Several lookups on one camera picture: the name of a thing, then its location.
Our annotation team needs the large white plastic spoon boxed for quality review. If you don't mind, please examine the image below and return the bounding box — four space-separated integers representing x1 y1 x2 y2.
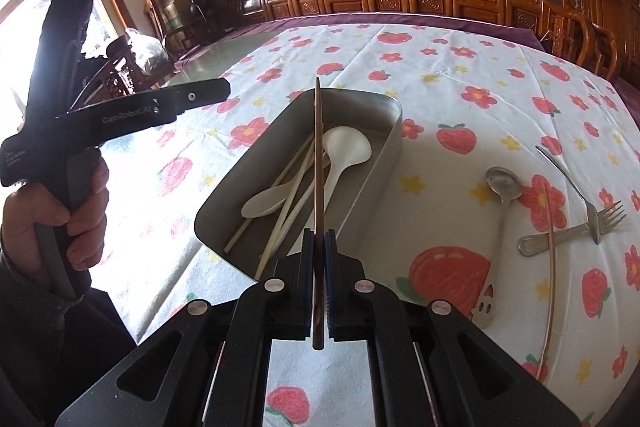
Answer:
287 125 374 258

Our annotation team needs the strawberry print tablecloth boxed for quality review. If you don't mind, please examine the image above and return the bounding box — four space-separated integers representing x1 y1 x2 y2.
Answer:
85 23 640 427

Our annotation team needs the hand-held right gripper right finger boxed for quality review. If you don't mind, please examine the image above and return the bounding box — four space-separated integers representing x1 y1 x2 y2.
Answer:
322 228 584 427

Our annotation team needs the long purple seat cushion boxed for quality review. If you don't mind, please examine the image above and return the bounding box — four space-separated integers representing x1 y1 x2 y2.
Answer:
172 9 551 72

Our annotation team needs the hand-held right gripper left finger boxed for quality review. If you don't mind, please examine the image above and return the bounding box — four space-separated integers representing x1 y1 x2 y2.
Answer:
55 229 317 427

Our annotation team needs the small white plastic spoon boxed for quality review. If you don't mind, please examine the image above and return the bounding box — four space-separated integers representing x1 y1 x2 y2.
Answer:
241 149 331 219

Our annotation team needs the metal spoon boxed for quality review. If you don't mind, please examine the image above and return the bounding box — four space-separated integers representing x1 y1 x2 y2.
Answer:
468 166 524 329

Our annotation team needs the clear plastic bag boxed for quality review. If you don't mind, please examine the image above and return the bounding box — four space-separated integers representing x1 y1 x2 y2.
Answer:
124 27 170 76

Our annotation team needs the dark wooden chair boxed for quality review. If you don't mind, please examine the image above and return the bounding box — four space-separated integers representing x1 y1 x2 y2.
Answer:
82 36 162 95

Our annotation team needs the person's left forearm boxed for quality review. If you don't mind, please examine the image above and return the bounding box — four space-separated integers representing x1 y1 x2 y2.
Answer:
0 247 138 427

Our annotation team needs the carved wooden chair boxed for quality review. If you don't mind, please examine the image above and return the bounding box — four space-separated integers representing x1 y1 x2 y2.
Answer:
142 0 223 60

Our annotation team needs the dark brown chopstick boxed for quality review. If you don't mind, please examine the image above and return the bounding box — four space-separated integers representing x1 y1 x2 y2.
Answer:
312 77 325 351

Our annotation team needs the black desk lamp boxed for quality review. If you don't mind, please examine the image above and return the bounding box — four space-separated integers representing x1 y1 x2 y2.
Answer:
187 0 216 38

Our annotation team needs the carved wooden armchair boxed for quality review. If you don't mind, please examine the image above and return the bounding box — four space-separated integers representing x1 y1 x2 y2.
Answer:
539 0 640 82

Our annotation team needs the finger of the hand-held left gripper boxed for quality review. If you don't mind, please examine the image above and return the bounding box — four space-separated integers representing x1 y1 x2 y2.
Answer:
22 0 99 128
164 78 232 114

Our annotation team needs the rectangular metal tin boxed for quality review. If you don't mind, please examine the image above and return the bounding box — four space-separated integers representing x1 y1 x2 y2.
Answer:
193 87 404 289

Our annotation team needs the person's left hand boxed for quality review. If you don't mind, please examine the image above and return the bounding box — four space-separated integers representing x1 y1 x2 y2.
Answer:
0 157 110 274

